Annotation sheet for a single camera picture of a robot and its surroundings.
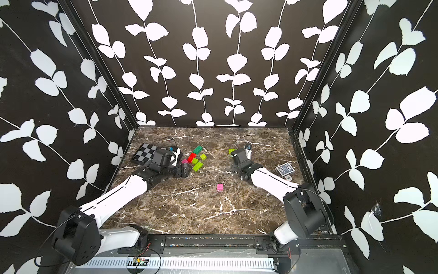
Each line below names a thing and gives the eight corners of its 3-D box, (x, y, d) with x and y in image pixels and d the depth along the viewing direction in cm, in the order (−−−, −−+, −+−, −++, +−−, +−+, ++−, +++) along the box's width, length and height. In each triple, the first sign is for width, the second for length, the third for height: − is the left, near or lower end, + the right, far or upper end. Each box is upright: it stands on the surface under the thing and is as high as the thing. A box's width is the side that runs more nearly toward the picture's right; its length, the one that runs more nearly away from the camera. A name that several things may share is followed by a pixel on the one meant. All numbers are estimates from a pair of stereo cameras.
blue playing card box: (282, 176, 99) (283, 174, 97) (276, 168, 102) (277, 166, 101) (293, 172, 101) (294, 170, 99) (287, 164, 104) (288, 161, 103)
